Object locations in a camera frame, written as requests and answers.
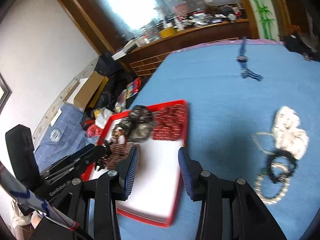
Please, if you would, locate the red plaid scrunchie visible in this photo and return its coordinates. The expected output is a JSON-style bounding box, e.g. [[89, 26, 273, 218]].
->
[[106, 142, 135, 170]]

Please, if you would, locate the large white pearl bracelet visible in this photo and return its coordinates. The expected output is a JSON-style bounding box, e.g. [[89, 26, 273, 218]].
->
[[254, 162, 292, 205]]

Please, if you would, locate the leopard print hair tie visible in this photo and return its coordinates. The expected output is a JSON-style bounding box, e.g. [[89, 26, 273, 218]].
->
[[111, 125, 126, 140]]

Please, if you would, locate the grey organza scrunchie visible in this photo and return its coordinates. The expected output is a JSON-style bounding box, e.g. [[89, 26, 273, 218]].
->
[[116, 105, 155, 142]]

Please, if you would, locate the black satin hair tie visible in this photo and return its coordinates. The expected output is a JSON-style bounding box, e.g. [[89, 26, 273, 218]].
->
[[265, 152, 299, 184]]

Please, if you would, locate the small pale bead bracelet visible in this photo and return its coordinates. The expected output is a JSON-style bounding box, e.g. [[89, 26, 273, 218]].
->
[[252, 130, 278, 156]]

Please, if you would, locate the red polka dot scrunchie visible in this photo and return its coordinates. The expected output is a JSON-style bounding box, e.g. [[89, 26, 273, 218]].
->
[[152, 104, 187, 141]]

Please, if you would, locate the white dotted scrunchie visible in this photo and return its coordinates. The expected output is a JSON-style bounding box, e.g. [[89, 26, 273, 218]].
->
[[271, 106, 309, 160]]

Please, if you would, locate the red white gift box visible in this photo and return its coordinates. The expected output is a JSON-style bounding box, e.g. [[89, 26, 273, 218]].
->
[[80, 99, 190, 228]]

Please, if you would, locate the blue plaid shirt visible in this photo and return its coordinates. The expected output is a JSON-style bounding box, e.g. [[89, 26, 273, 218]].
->
[[34, 103, 98, 172]]

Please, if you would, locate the cardboard box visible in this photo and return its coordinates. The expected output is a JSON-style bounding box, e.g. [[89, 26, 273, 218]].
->
[[63, 71, 108, 112]]

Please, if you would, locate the blue light bedspread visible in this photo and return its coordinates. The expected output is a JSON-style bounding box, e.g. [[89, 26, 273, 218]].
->
[[134, 43, 319, 239]]

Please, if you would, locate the wooden dresser counter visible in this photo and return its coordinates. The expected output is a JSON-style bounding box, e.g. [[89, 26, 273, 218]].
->
[[119, 20, 259, 78]]

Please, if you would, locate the blue striped wristwatch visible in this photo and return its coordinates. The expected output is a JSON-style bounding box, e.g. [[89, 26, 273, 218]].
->
[[236, 36, 263, 81]]

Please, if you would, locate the white flat box on counter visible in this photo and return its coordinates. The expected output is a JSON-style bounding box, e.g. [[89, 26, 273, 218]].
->
[[112, 40, 137, 61]]

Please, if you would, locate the yellow box on counter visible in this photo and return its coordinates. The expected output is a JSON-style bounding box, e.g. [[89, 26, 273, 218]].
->
[[159, 27, 177, 38]]

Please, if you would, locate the black clothing pile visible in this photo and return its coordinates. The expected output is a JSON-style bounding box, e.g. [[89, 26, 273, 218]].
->
[[283, 33, 319, 62]]

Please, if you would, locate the bamboo wall painting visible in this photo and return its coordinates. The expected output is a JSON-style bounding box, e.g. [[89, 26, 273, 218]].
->
[[249, 0, 279, 41]]

